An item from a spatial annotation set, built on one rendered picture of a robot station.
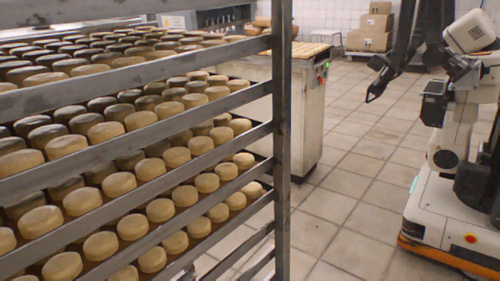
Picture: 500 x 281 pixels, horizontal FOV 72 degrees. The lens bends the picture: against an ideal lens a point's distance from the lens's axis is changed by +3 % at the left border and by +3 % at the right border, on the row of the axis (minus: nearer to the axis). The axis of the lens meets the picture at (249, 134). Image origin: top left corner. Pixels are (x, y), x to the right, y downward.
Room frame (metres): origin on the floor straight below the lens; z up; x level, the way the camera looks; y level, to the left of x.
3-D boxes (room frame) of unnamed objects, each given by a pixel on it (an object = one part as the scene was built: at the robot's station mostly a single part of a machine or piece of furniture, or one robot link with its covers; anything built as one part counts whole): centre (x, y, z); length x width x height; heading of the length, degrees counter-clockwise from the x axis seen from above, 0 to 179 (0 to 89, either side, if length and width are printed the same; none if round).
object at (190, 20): (2.59, 0.26, 1.01); 0.72 x 0.33 x 0.34; 145
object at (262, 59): (2.53, 0.43, 0.87); 2.01 x 0.03 x 0.07; 55
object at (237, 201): (0.65, 0.04, 0.87); 0.05 x 0.05 x 0.02
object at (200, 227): (0.57, 0.12, 0.87); 0.05 x 0.05 x 0.02
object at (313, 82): (2.09, -0.46, 0.77); 0.24 x 0.04 x 0.14; 145
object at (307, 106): (2.30, -0.16, 0.45); 0.70 x 0.34 x 0.90; 55
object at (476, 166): (1.44, -1.00, 0.45); 0.28 x 0.27 x 0.25; 145
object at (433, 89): (1.56, -0.93, 0.77); 0.28 x 0.16 x 0.22; 145
